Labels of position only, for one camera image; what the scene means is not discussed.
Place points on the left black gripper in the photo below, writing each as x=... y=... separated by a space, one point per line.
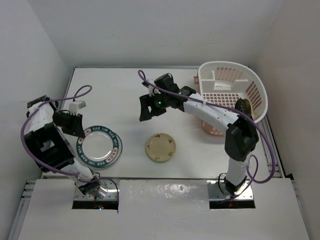
x=76 y=128

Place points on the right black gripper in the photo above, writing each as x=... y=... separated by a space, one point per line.
x=146 y=101

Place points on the dark rimmed plate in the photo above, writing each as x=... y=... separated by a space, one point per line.
x=96 y=147

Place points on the beige plate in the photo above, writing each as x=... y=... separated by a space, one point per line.
x=160 y=147

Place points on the patterned white plate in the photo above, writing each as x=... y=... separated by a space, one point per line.
x=117 y=149

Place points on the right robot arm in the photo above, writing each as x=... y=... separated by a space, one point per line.
x=240 y=134

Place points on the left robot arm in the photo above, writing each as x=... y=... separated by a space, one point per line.
x=45 y=139

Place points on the white pink dish rack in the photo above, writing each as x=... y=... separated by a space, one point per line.
x=224 y=82

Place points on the brown plate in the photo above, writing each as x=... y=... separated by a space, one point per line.
x=243 y=105

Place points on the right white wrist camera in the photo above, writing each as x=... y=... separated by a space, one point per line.
x=152 y=91

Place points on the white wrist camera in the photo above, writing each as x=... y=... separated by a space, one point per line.
x=75 y=106
x=152 y=91

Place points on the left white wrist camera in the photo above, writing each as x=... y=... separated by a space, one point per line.
x=75 y=106

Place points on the left metal mounting bracket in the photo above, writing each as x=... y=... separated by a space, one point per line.
x=107 y=192

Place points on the metal mounting bracket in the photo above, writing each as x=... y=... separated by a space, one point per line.
x=218 y=192
x=107 y=192

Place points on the right metal mounting bracket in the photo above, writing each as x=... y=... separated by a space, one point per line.
x=218 y=192

